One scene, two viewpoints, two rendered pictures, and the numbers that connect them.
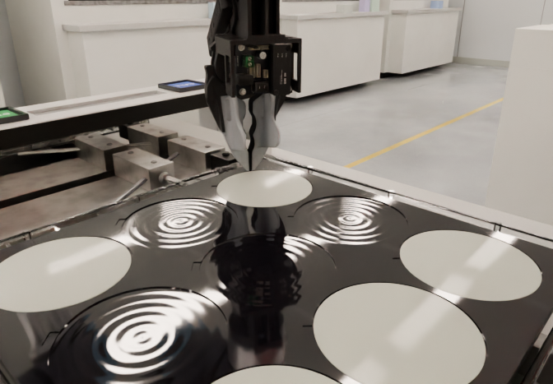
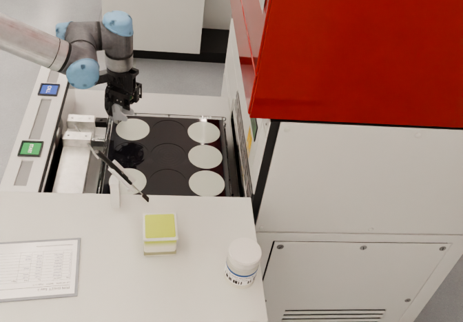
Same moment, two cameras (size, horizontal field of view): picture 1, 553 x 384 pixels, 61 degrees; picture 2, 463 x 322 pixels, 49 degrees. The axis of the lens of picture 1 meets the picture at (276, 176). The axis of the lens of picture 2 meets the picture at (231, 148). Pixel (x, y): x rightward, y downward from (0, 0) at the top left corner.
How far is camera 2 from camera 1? 122 cm
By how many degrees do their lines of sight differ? 49
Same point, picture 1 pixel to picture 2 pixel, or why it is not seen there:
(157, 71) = not seen: outside the picture
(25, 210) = (65, 174)
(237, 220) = (143, 145)
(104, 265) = (135, 174)
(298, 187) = (142, 125)
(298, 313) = (187, 162)
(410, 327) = (207, 154)
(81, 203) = (77, 163)
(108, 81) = not seen: outside the picture
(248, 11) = (132, 85)
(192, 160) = (85, 125)
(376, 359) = (207, 163)
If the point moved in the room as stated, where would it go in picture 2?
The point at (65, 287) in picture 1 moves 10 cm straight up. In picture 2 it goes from (136, 183) to (136, 157)
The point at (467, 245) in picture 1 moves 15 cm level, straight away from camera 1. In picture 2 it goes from (200, 127) to (185, 98)
